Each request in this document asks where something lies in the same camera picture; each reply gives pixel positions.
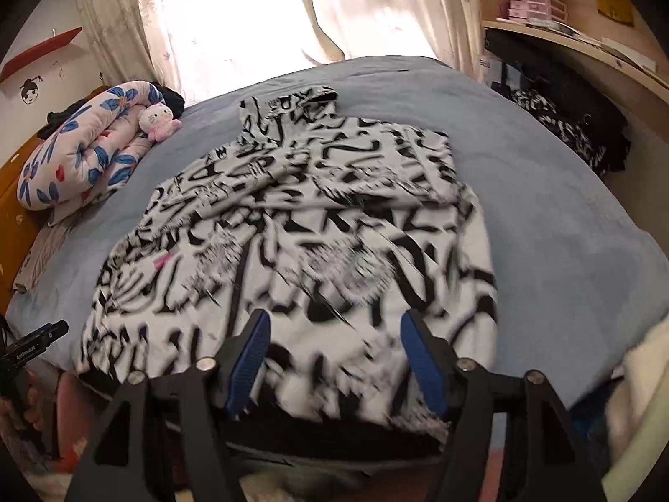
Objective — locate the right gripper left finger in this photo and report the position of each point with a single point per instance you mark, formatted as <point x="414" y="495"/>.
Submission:
<point x="151" y="422"/>

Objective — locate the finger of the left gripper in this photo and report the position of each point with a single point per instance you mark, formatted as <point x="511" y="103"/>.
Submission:
<point x="20" y="352"/>

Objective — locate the white black graffiti print jacket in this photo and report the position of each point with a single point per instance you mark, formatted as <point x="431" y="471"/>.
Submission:
<point x="335" y="225"/>

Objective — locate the black white patterned clothes pile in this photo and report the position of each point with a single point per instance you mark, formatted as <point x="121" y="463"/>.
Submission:
<point x="561" y="100"/>

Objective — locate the person left hand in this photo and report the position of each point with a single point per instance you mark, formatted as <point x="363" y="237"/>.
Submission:
<point x="38" y="398"/>

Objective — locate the white fluffy cloth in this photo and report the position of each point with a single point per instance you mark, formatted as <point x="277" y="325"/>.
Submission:
<point x="637" y="416"/>

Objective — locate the grey-blue fleece bed blanket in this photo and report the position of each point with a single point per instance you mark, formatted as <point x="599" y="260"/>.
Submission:
<point x="578" y="282"/>

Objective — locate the hello kitty plush toy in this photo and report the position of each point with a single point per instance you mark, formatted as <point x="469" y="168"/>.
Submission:
<point x="158" y="122"/>

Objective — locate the black knit garment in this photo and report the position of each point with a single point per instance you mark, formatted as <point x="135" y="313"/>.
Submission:
<point x="172" y="99"/>

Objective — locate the left floral sheer curtain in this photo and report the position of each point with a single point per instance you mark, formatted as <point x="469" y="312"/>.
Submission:
<point x="128" y="42"/>

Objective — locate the floral sheer curtain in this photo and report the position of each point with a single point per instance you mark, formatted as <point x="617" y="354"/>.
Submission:
<point x="447" y="30"/>
<point x="128" y="42"/>

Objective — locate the white cardboard box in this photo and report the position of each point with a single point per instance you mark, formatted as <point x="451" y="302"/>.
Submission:
<point x="490" y="69"/>

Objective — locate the papers on shelf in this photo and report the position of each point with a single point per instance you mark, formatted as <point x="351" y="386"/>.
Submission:
<point x="607" y="44"/>

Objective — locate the pink mini drawer box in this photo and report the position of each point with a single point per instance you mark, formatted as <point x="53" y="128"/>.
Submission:
<point x="538" y="9"/>

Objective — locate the yellow cloth on shelf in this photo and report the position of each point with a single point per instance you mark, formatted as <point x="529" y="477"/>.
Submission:
<point x="620" y="11"/>

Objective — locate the right floral sheer curtain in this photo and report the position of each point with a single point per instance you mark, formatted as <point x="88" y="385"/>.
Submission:
<point x="447" y="30"/>

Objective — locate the cartoon face wall sticker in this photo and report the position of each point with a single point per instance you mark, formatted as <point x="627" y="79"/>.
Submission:
<point x="30" y="90"/>

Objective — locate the red wall shelf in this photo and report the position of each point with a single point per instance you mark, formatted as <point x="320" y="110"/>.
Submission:
<point x="40" y="50"/>

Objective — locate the wooden wall shelf unit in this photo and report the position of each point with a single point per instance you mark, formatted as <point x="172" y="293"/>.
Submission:
<point x="642" y="94"/>

